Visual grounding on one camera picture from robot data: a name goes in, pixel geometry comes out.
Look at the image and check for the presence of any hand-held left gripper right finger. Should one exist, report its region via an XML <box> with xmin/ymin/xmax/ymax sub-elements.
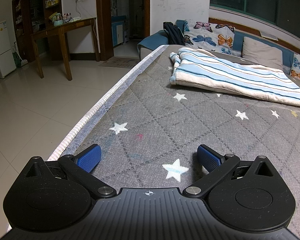
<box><xmin>184</xmin><ymin>144</ymin><xmax>278</xmax><ymax>199</ymax></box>

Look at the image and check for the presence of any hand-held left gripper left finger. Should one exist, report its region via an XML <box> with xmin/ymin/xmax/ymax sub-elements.
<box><xmin>24</xmin><ymin>144</ymin><xmax>117</xmax><ymax>199</ymax></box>

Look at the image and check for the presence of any light blue striped garment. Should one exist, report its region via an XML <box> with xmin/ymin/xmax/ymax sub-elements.
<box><xmin>169</xmin><ymin>47</ymin><xmax>300</xmax><ymax>108</ymax></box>

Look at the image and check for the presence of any grey star-print mattress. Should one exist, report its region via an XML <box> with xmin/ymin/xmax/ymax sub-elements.
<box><xmin>0</xmin><ymin>44</ymin><xmax>300</xmax><ymax>240</ymax></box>

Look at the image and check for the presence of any doormat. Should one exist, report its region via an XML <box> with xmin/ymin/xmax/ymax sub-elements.
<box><xmin>98</xmin><ymin>57</ymin><xmax>140</xmax><ymax>69</ymax></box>

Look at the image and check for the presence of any broom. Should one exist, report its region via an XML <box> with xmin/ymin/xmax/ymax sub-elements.
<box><xmin>14</xmin><ymin>42</ymin><xmax>28</xmax><ymax>67</ymax></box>

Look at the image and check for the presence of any grey pillow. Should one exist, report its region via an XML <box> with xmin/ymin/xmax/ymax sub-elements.
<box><xmin>241</xmin><ymin>37</ymin><xmax>283</xmax><ymax>70</ymax></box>

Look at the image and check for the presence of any large butterfly-print cushion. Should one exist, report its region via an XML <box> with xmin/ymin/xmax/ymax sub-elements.
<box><xmin>183</xmin><ymin>20</ymin><xmax>236</xmax><ymax>55</ymax></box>

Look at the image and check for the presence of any black backpack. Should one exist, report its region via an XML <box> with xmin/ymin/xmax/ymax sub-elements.
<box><xmin>163</xmin><ymin>22</ymin><xmax>185</xmax><ymax>46</ymax></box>

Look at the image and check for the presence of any small butterfly-print cushion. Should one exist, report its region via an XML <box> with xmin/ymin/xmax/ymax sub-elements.
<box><xmin>289</xmin><ymin>52</ymin><xmax>300</xmax><ymax>82</ymax></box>

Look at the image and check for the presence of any blue cabinet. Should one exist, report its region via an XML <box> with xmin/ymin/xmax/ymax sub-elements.
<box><xmin>112</xmin><ymin>15</ymin><xmax>128</xmax><ymax>47</ymax></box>

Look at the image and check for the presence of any blue sofa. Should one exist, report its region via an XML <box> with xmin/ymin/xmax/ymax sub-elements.
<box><xmin>137</xmin><ymin>17</ymin><xmax>300</xmax><ymax>83</ymax></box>

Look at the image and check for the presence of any wooden table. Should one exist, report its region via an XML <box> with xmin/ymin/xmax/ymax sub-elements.
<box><xmin>30</xmin><ymin>17</ymin><xmax>101</xmax><ymax>81</ymax></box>

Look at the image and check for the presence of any book on window sill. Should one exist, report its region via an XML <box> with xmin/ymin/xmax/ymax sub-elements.
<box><xmin>260</xmin><ymin>31</ymin><xmax>278</xmax><ymax>40</ymax></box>

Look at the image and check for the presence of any white refrigerator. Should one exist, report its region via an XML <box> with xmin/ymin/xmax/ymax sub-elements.
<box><xmin>0</xmin><ymin>21</ymin><xmax>17</xmax><ymax>78</ymax></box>

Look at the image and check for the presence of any wooden shelf cabinet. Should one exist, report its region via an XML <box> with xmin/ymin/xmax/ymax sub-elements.
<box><xmin>12</xmin><ymin>0</ymin><xmax>62</xmax><ymax>62</ymax></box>

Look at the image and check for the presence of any window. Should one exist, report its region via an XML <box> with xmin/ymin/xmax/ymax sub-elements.
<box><xmin>209</xmin><ymin>0</ymin><xmax>300</xmax><ymax>40</ymax></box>

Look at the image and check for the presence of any wooden door frame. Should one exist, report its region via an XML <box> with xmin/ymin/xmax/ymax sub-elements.
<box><xmin>95</xmin><ymin>0</ymin><xmax>150</xmax><ymax>62</ymax></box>

